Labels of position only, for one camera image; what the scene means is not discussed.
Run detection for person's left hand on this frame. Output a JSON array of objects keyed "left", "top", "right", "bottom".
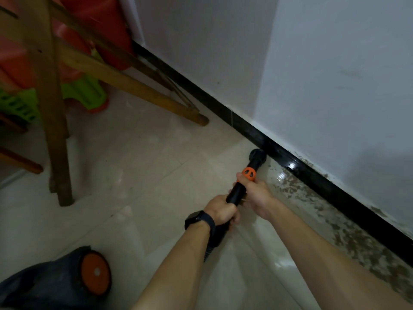
[{"left": 203, "top": 194, "right": 242, "bottom": 228}]

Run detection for person's right hand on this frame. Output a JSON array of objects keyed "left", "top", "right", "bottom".
[{"left": 228, "top": 172, "right": 275, "bottom": 222}]

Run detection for black vacuum hose with nozzle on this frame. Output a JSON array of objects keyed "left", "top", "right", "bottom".
[{"left": 203, "top": 148, "right": 268, "bottom": 263}]

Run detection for grey vacuum cleaner orange knobs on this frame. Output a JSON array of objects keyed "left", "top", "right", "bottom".
[{"left": 0, "top": 245, "right": 113, "bottom": 310}]

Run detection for person's left forearm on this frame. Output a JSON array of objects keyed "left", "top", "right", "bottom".
[{"left": 131, "top": 222, "right": 213, "bottom": 310}]

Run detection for person's right forearm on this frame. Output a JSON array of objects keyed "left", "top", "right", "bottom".
[{"left": 258, "top": 198, "right": 413, "bottom": 310}]

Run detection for black smartwatch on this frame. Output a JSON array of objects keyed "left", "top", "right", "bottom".
[{"left": 184, "top": 210, "right": 216, "bottom": 243}]

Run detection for black baseboard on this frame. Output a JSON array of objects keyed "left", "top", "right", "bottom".
[{"left": 131, "top": 40, "right": 413, "bottom": 269}]

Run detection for green plastic stool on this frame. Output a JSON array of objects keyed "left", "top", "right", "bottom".
[{"left": 0, "top": 51, "right": 109, "bottom": 125}]

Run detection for wooden folding table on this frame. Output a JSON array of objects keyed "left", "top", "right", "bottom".
[{"left": 0, "top": 0, "right": 211, "bottom": 208}]

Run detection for pink plastic stool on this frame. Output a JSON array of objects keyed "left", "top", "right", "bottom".
[{"left": 0, "top": 19, "right": 110, "bottom": 114}]

